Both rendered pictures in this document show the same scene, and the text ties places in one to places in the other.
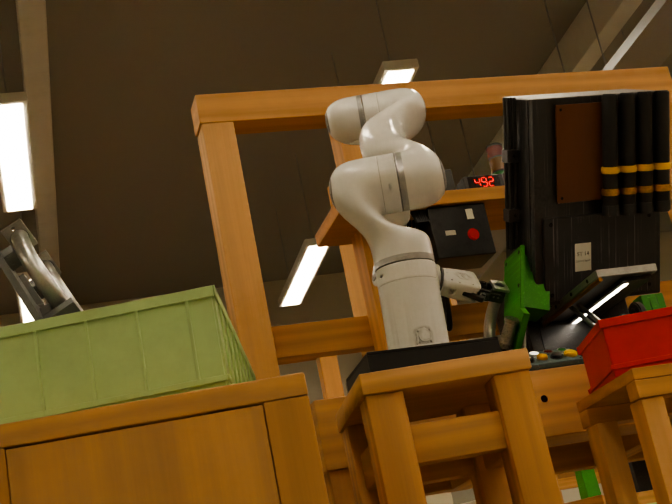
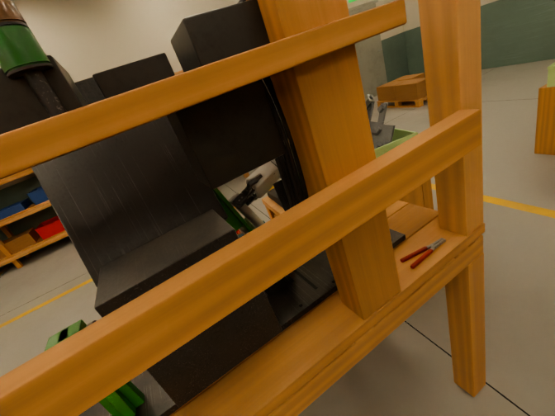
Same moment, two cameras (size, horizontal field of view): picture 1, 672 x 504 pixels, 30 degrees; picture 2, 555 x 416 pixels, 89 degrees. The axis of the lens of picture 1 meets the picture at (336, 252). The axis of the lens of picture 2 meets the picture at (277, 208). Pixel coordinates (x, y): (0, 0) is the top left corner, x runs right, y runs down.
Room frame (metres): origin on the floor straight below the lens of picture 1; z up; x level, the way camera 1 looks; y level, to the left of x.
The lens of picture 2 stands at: (3.88, -0.31, 1.51)
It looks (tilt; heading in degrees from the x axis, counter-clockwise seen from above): 25 degrees down; 177
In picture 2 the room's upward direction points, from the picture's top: 21 degrees counter-clockwise
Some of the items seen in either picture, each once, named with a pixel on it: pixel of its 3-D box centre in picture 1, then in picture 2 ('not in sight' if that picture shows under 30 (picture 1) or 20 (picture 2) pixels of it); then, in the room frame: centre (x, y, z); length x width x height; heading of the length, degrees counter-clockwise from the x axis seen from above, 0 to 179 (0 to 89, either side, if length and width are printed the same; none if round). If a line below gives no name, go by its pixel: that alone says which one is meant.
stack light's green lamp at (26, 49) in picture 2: not in sight; (18, 53); (3.44, -0.52, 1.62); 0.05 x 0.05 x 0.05
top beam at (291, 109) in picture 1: (443, 100); not in sight; (3.40, -0.40, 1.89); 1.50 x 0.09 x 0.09; 108
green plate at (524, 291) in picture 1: (525, 290); (220, 212); (3.03, -0.45, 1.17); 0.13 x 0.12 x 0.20; 108
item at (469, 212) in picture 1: (454, 238); (225, 134); (3.28, -0.33, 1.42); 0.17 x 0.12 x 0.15; 108
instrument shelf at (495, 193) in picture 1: (477, 210); (153, 105); (3.36, -0.42, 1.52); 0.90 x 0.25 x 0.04; 108
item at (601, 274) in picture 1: (592, 299); not in sight; (3.04, -0.60, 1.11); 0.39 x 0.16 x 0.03; 18
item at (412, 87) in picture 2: not in sight; (410, 90); (-1.85, 3.45, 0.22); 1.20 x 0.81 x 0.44; 10
